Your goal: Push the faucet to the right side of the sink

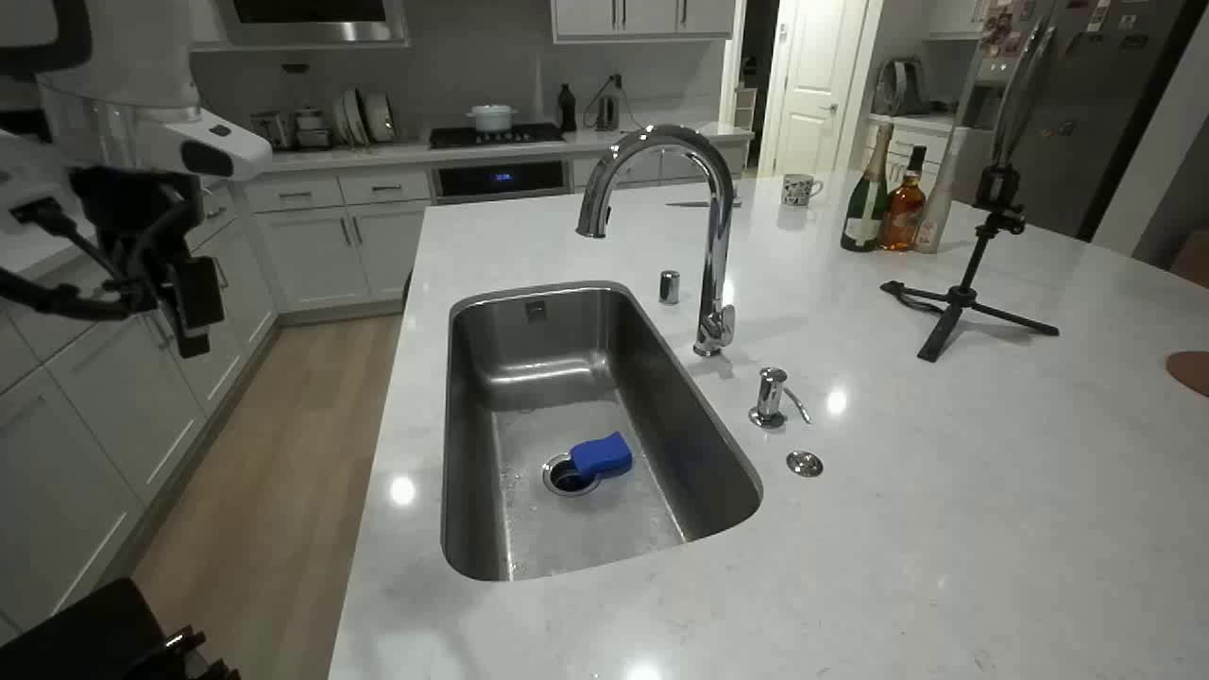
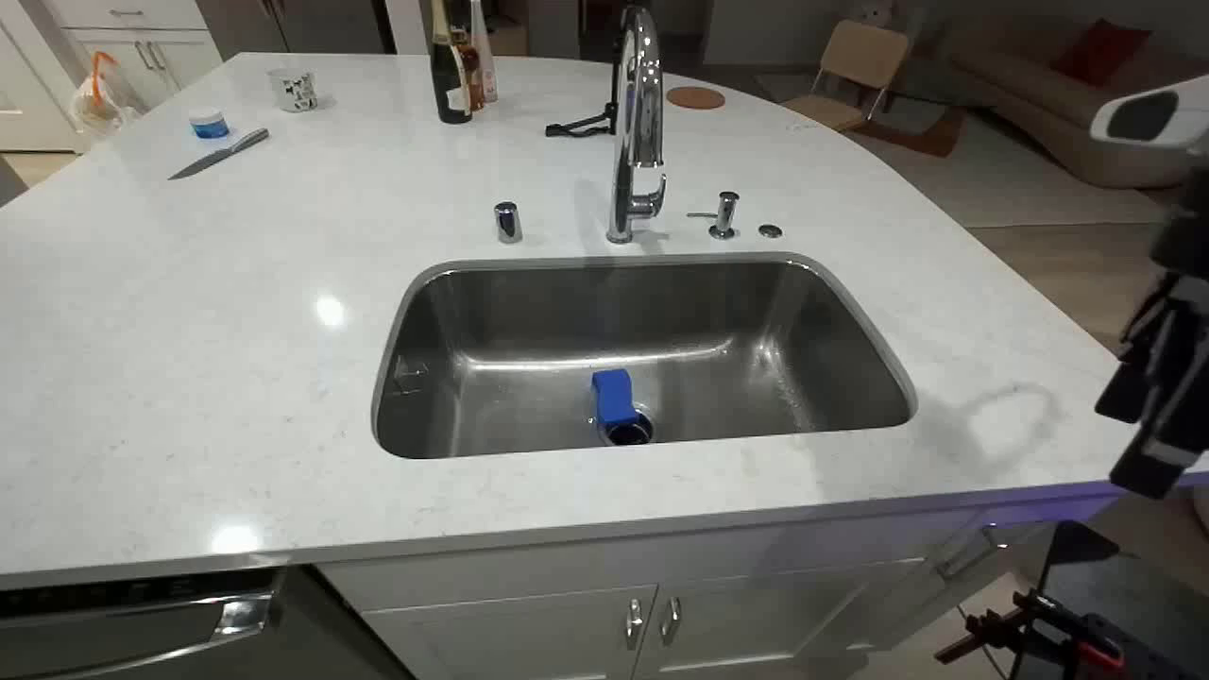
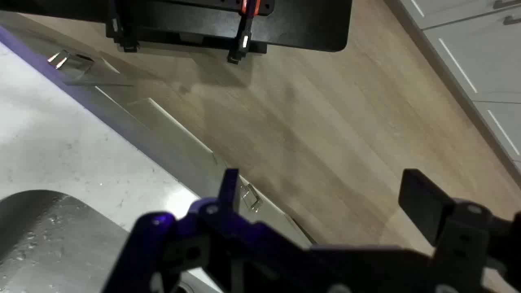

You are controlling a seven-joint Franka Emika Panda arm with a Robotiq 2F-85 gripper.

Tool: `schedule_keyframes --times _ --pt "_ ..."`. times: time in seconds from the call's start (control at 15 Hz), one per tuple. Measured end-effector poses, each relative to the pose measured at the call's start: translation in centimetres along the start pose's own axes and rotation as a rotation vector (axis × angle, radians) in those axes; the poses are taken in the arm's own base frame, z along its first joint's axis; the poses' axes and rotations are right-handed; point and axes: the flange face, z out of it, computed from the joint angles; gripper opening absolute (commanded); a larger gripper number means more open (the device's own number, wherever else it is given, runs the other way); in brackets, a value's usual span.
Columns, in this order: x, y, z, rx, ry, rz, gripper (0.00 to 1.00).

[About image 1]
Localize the white cabinets beside oven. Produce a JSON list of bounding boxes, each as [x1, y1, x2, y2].
[[239, 167, 434, 320]]

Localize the range hood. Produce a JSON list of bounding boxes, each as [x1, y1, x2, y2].
[[186, 0, 414, 58]]

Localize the stainless steel refrigerator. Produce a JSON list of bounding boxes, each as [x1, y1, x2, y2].
[[966, 0, 1193, 243]]

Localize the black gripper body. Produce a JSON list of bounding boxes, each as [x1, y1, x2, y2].
[[71, 167, 204, 317]]

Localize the built-in oven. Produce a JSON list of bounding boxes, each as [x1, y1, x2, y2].
[[428, 154, 572, 204]]

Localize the green champagne bottle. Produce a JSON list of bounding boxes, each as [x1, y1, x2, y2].
[[837, 120, 894, 256]]

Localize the dark bottle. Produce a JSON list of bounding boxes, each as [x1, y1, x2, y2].
[[550, 79, 581, 136]]

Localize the brown round object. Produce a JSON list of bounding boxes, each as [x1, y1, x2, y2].
[[1162, 346, 1209, 404]]

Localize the white panel door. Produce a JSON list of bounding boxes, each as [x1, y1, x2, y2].
[[759, 0, 883, 182]]

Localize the stainless steel sink basin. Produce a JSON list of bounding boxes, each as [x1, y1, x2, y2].
[[438, 281, 768, 584]]

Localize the grey pitcher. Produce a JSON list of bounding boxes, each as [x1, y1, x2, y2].
[[589, 73, 632, 136]]

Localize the ring light on stand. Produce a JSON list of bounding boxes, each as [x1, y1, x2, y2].
[[985, 0, 1070, 175]]

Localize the blue sponge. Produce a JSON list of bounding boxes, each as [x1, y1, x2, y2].
[[568, 429, 636, 483]]

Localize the black tripod stand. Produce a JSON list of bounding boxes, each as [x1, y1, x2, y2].
[[880, 164, 1065, 366]]

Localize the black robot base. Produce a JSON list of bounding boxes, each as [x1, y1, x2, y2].
[[0, 573, 243, 680]]

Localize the white cabinets with long counter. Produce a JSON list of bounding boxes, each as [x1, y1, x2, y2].
[[0, 175, 282, 638]]

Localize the black gas cooktop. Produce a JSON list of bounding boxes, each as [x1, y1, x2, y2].
[[428, 116, 568, 152]]

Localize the amber liquor bottle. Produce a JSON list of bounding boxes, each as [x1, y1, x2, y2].
[[878, 143, 934, 256]]

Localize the grey patterned mug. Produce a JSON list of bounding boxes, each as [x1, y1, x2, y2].
[[777, 171, 827, 213]]

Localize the white upper cabinet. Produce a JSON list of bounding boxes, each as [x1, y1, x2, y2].
[[547, 0, 741, 48]]

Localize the sink drain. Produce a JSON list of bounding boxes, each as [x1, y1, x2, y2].
[[539, 452, 597, 496]]

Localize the chrome gooseneck faucet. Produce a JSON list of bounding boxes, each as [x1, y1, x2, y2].
[[573, 120, 743, 361]]

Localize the plates in dish rack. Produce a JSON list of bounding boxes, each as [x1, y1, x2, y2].
[[327, 87, 402, 147]]

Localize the chrome soap dispenser pump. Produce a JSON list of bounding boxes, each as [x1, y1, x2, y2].
[[747, 361, 814, 429]]

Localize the white cooking pot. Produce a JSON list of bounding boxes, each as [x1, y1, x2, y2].
[[461, 103, 520, 136]]

